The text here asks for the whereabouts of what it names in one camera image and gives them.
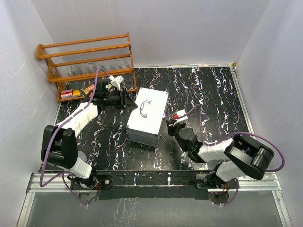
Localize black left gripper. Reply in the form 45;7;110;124
104;89;137;111

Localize grey storage box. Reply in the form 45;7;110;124
126;87;169;147

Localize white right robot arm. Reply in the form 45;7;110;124
166;119;274;188

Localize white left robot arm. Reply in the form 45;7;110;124
41;79;138;189

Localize red white medicine box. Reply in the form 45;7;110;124
60;89;73;99

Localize orange patterned box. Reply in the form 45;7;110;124
82;84;94;95

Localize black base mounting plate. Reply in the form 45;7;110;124
71;170;237;200

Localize yellow small box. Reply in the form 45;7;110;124
72;90;81;97

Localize orange wooden shelf rack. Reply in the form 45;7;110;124
36;33;135;102

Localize clear plastic cup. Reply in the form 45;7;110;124
78;151;88;163

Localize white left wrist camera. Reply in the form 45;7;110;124
109;75;124;91

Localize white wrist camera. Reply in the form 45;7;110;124
173;109;188;126
109;75;124;91

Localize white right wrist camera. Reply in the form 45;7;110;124
173;109;188;126

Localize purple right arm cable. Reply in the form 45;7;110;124
184;104;285;207

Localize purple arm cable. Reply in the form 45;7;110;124
39;68;114;206
184;104;285;207

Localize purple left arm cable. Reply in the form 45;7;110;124
39;68;114;206

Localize aluminium frame rail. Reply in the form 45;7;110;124
26;170;281;192

